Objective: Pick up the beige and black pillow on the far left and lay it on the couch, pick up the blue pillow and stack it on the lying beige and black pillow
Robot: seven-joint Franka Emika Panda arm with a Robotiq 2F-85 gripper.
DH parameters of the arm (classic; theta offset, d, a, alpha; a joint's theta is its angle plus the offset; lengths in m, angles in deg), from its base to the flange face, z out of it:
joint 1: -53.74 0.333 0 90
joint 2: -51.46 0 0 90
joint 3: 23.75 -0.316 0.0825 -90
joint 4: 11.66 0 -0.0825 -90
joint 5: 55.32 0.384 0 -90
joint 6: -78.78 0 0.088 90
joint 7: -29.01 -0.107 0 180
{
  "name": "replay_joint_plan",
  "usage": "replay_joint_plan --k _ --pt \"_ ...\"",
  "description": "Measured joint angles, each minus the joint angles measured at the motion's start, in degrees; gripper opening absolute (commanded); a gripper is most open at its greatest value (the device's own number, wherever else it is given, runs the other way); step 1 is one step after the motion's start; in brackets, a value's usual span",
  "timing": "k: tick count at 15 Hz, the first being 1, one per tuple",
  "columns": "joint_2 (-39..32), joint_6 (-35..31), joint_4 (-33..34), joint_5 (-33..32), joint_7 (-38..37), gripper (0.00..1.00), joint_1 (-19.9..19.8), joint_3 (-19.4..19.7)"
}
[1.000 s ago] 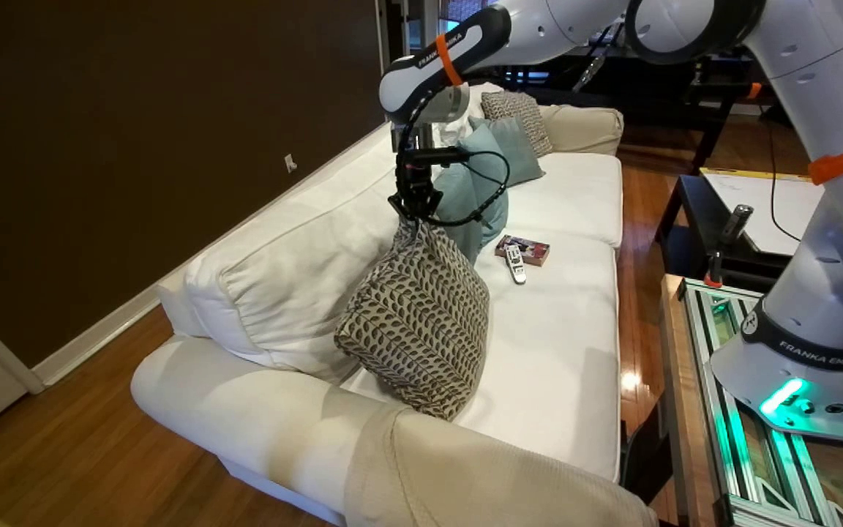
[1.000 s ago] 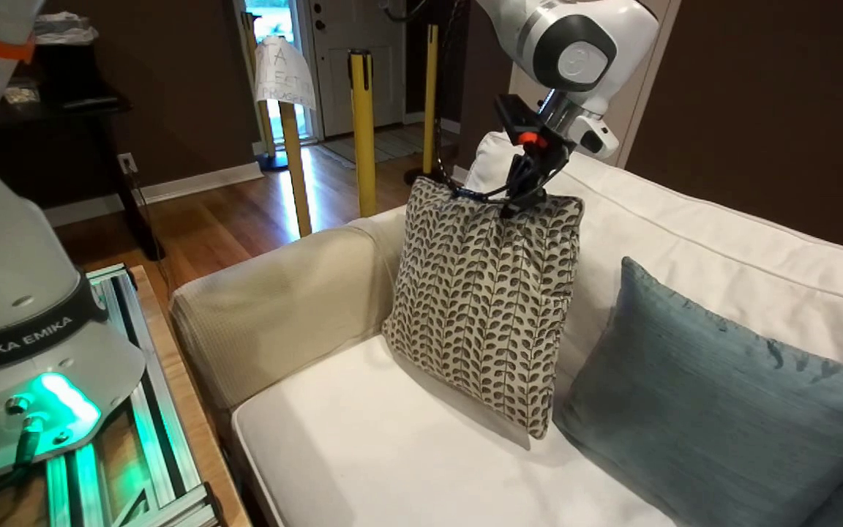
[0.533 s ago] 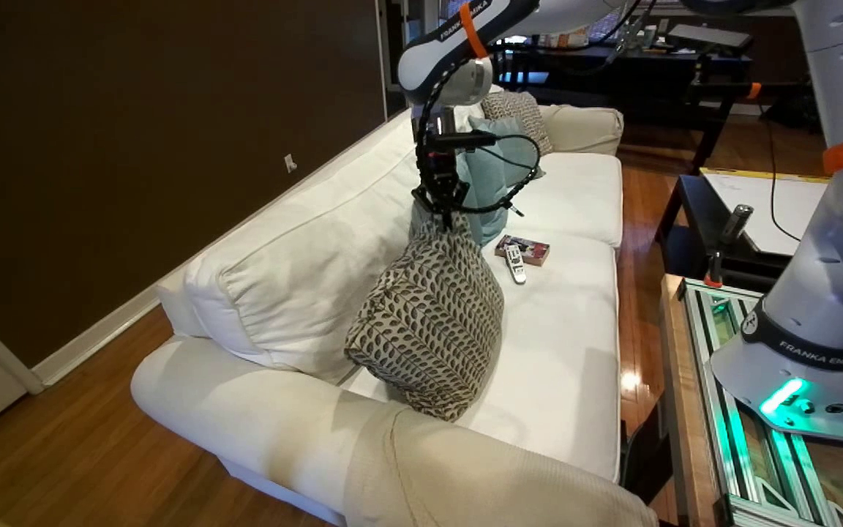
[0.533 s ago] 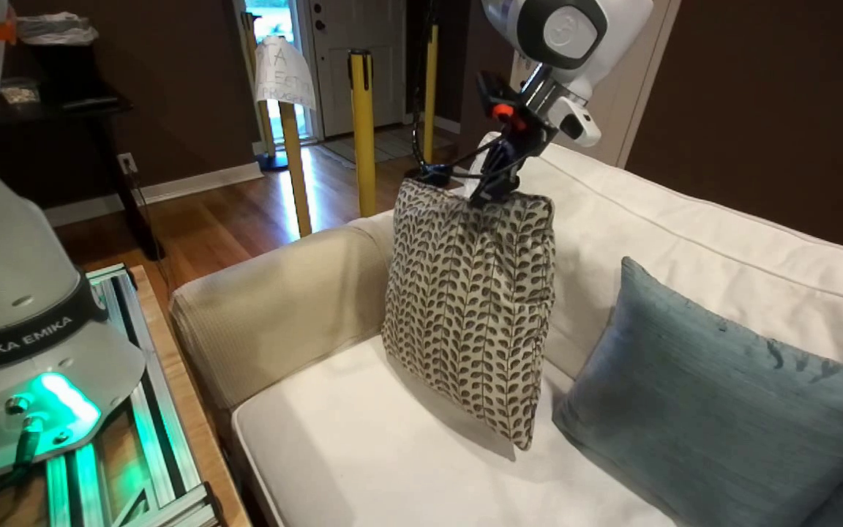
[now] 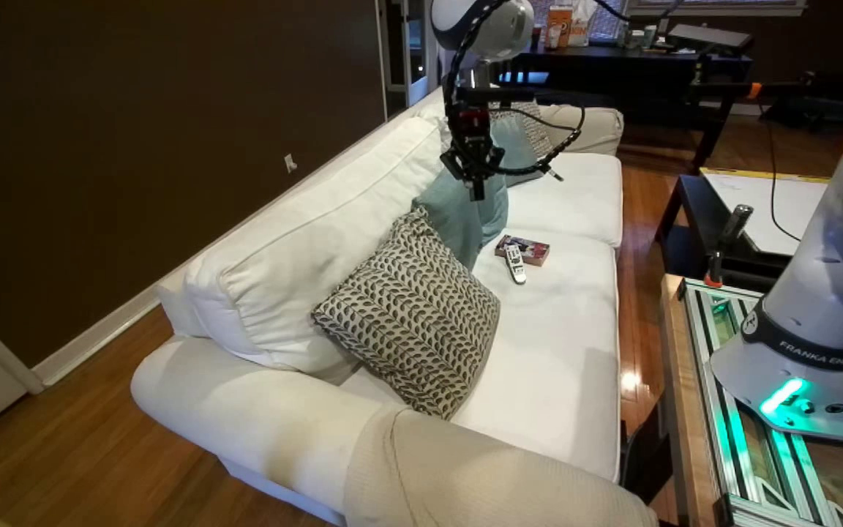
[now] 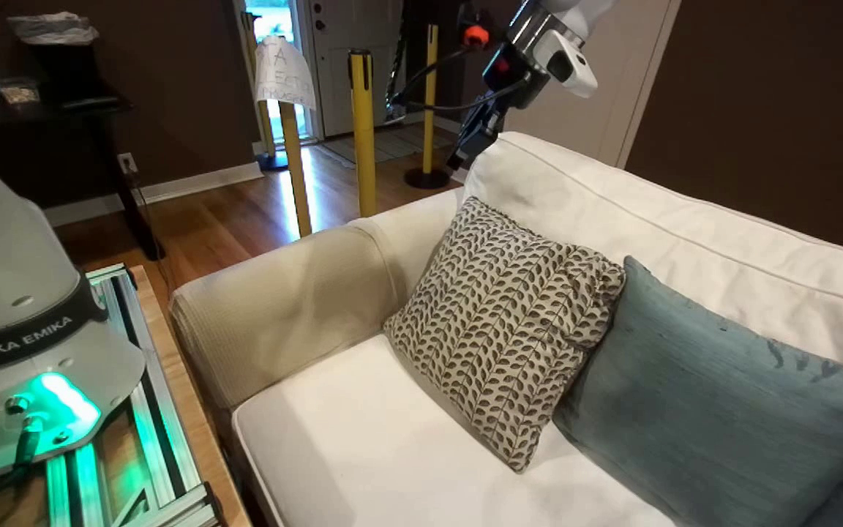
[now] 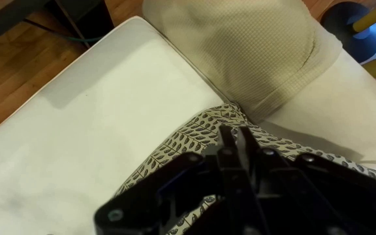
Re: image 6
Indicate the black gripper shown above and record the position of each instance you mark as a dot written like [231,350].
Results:
[512,78]

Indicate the beige black leaf-pattern pillow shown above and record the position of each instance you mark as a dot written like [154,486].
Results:
[498,331]

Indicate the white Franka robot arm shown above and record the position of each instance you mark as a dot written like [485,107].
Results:
[12,294]

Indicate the white couch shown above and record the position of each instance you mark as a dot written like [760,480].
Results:
[733,254]

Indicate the white panel door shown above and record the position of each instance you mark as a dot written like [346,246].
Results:
[351,59]

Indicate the white plastic cover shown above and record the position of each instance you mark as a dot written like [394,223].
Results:
[283,75]

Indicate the black side table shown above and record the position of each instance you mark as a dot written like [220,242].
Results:
[101,126]

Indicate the wooden table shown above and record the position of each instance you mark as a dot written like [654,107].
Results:
[205,450]

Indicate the black box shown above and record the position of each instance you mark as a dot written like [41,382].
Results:
[59,71]

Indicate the white crumpled cloth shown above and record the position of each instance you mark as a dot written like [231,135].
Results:
[50,30]

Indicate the thin yellow post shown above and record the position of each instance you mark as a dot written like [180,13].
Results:
[430,98]

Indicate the thick yellow post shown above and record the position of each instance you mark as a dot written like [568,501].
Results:
[363,126]

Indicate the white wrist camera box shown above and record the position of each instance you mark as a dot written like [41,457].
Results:
[564,63]

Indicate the wooden post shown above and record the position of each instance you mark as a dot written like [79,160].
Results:
[297,177]

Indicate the white wall outlet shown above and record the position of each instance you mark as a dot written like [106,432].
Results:
[127,163]

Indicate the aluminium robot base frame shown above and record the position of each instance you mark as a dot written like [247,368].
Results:
[148,450]

